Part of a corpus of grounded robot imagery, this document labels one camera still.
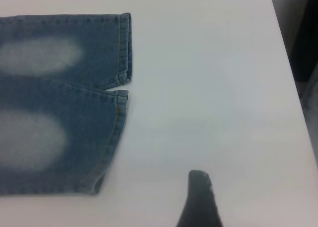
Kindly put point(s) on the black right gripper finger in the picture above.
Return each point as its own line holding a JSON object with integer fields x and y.
{"x": 198, "y": 202}

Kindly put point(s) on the blue denim jeans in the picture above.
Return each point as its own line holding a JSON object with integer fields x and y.
{"x": 74, "y": 107}

